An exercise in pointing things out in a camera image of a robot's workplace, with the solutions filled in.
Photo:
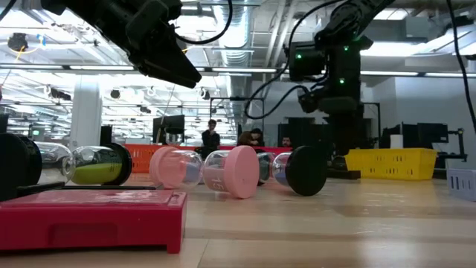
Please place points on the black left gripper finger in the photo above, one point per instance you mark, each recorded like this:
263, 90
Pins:
171, 56
148, 71

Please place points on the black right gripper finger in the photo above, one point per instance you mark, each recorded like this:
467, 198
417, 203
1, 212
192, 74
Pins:
351, 134
337, 134

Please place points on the yellow plastic basket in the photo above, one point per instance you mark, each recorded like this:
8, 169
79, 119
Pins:
390, 164

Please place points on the red box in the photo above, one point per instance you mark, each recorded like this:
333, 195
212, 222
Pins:
93, 219

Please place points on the black monitor on arm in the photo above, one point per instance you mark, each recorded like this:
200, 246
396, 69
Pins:
431, 134

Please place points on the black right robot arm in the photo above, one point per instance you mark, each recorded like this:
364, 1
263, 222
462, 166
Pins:
344, 63

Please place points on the white paper roll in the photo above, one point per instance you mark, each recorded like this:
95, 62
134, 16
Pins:
396, 141

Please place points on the long light bar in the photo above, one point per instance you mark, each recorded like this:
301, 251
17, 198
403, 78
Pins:
100, 67

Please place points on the person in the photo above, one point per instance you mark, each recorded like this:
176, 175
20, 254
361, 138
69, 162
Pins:
285, 142
253, 137
211, 139

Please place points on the black monitor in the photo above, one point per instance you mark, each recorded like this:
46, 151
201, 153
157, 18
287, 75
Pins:
169, 123

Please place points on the red plastic basket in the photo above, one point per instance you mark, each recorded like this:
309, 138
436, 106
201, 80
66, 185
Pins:
275, 150

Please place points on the white pillar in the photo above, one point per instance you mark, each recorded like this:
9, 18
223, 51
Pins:
85, 115

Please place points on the black tall cabinet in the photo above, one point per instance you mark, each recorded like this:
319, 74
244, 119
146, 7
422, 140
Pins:
106, 136

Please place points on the orange plastic basket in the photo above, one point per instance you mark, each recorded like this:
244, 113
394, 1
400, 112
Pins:
143, 158

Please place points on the pale slotted plastic box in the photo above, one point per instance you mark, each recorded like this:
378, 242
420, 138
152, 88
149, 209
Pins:
463, 184

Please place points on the silver corrugated duct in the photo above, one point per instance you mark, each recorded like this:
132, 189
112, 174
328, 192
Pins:
238, 30

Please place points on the black metal frame rig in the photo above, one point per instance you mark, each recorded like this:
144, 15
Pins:
238, 99

